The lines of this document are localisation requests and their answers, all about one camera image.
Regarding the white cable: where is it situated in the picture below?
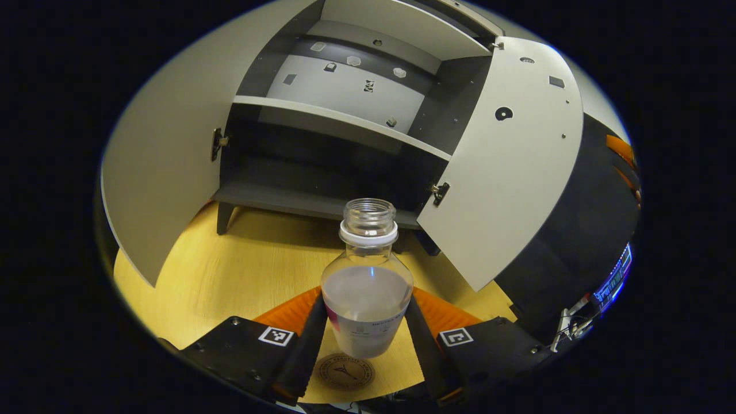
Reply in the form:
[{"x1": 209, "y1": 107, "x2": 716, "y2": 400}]
[{"x1": 549, "y1": 293, "x2": 593, "y2": 353}]

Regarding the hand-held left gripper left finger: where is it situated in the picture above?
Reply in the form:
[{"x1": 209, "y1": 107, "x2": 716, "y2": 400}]
[{"x1": 179, "y1": 286, "x2": 329, "y2": 407}]

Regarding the round brown coaster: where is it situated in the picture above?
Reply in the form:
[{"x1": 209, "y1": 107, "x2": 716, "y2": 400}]
[{"x1": 313, "y1": 352, "x2": 376, "y2": 392}]

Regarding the clear plastic bottle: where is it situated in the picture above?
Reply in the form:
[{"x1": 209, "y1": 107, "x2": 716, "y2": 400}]
[{"x1": 320, "y1": 198, "x2": 415, "y2": 360}]

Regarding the white and grey cabinet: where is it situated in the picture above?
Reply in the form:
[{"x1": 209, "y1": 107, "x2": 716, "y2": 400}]
[{"x1": 210, "y1": 0, "x2": 508, "y2": 257}]

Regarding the white cabinet shelf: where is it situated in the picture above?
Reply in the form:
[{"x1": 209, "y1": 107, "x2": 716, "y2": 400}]
[
  {"x1": 233, "y1": 95, "x2": 454, "y2": 162},
  {"x1": 319, "y1": 0, "x2": 494, "y2": 62}
]

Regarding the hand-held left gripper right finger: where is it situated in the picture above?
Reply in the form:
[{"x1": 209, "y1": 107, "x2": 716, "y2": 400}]
[{"x1": 407, "y1": 286, "x2": 554, "y2": 407}]

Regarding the device with blue lights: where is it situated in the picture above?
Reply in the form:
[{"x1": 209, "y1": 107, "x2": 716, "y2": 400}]
[{"x1": 592, "y1": 244, "x2": 634, "y2": 306}]

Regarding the white cabinet door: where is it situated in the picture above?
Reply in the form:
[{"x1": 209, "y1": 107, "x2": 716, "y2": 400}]
[
  {"x1": 417, "y1": 36, "x2": 585, "y2": 292},
  {"x1": 101, "y1": 0, "x2": 326, "y2": 288}
]

